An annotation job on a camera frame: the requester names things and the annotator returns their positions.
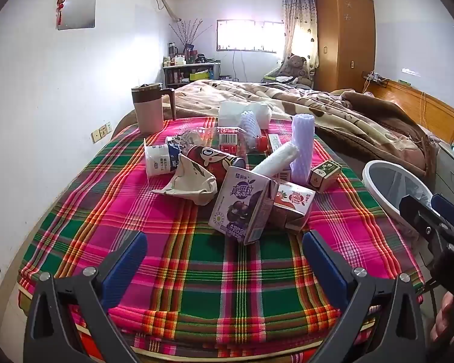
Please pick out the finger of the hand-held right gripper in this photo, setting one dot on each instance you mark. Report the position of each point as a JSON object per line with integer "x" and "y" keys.
{"x": 416, "y": 211}
{"x": 448, "y": 210}

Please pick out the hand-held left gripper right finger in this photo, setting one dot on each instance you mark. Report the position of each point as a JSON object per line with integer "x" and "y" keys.
{"x": 323, "y": 264}

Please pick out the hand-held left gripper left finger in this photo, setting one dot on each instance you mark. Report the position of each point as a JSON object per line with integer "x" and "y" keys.
{"x": 126, "y": 261}

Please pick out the white round waste bin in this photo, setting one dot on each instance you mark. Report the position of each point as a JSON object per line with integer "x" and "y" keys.
{"x": 393, "y": 185}

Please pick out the orange white drink carton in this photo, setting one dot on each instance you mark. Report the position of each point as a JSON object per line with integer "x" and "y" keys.
{"x": 293, "y": 204}

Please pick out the small green drink carton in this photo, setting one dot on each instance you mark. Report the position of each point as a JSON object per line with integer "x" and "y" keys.
{"x": 325, "y": 174}

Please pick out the beige paper cup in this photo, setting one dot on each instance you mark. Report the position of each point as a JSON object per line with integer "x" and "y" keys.
{"x": 191, "y": 181}

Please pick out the purple milk carton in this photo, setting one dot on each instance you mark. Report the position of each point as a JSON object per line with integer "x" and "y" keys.
{"x": 238, "y": 204}

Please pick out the white blue yogurt cup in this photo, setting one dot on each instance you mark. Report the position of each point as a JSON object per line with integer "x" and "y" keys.
{"x": 157, "y": 160}

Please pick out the lavender foam net sleeve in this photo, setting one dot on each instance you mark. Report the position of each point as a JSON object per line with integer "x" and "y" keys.
{"x": 302, "y": 147}

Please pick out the white purple toothpaste box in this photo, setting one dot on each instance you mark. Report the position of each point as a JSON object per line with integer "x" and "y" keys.
{"x": 276, "y": 141}

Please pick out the red cartoon chip can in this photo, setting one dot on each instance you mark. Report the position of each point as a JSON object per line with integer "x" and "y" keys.
{"x": 215, "y": 162}

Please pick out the plastic bottle with red cap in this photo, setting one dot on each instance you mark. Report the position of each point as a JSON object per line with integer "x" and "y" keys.
{"x": 229, "y": 141}

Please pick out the white foam net sleeve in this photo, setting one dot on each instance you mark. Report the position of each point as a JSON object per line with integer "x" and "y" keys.
{"x": 249, "y": 124}

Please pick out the person's right hand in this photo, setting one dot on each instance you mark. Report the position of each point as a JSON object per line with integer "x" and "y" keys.
{"x": 444, "y": 321}

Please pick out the pink green plaid blanket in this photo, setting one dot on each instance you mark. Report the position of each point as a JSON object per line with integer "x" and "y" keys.
{"x": 196, "y": 272}

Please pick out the wooden headboard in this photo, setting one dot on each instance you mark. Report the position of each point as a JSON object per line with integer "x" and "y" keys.
{"x": 420, "y": 106}

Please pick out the brown beige fleece blanket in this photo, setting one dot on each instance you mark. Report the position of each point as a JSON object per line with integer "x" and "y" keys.
{"x": 325, "y": 109}

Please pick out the power strip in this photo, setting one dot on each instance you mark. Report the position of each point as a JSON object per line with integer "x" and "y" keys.
{"x": 374, "y": 77}

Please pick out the pink mug with brown lid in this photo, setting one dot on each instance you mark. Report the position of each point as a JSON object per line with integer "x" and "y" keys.
{"x": 149, "y": 113}

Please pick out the white tissue pack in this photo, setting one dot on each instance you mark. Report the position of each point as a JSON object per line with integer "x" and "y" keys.
{"x": 230, "y": 111}

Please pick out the wooden wardrobe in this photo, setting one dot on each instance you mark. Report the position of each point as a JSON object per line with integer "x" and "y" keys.
{"x": 344, "y": 45}

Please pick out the brown teddy bear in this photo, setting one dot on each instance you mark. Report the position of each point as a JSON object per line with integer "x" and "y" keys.
{"x": 296, "y": 66}

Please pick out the small shelf unit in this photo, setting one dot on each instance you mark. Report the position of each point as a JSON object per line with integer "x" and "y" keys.
{"x": 189, "y": 73}

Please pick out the row of bottles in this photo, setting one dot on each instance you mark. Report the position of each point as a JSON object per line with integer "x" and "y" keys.
{"x": 179, "y": 58}

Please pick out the patterned curtain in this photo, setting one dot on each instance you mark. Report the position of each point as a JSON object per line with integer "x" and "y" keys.
{"x": 299, "y": 19}

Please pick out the dried branches in vase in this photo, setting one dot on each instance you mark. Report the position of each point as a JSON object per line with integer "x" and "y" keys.
{"x": 189, "y": 32}

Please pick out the window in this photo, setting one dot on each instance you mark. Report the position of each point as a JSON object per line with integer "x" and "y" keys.
{"x": 249, "y": 36}

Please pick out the red hanging ornament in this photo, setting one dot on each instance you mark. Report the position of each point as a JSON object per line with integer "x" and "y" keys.
{"x": 61, "y": 5}

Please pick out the wall socket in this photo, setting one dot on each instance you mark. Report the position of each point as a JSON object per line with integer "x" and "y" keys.
{"x": 101, "y": 132}

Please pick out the silver wall panel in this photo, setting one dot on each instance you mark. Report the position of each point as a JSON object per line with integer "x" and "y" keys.
{"x": 79, "y": 7}

